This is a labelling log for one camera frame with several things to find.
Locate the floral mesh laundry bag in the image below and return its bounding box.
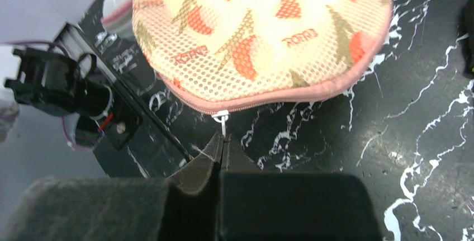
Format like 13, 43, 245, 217
132, 0, 392, 115

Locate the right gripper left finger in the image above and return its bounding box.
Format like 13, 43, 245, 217
5, 133, 224, 240

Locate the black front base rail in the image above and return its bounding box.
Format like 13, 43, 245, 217
58, 0, 192, 178

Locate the white round mesh laundry bag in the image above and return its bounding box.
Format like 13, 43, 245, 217
101, 0, 135, 41

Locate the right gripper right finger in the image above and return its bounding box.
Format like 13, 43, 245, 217
219, 136, 382, 240

